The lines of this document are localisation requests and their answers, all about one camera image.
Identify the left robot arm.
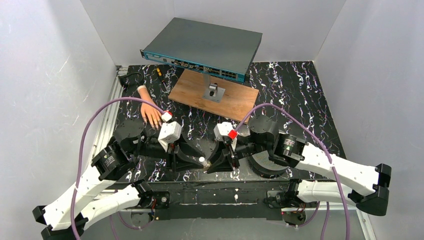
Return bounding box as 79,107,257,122
32,118,205,240

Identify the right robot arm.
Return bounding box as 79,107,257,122
207,115,392,216

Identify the mannequin hand with nails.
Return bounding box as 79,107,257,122
137,85,162,130

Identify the grey ribbed round disc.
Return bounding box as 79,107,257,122
246,151,288,179

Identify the wooden base board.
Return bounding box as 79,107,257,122
168,69,259,122

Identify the yellow black screwdriver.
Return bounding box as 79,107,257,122
156,67,169,93

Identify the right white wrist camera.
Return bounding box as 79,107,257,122
213,122,238,147

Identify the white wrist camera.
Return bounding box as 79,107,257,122
157,121,182,152
213,122,238,147

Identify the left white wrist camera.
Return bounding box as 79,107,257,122
157,121,182,152

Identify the black front mounting rail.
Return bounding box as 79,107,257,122
150,180,289,221

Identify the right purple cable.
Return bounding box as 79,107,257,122
235,103,351,240

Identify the aluminium frame profile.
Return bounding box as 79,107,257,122
61,65,129,240

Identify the metal stand bracket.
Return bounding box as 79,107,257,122
202,73,225,103

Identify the black plug with cable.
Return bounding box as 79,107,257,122
117,72,145,88

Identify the grey teal network switch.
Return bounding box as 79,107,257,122
140,17,263,83

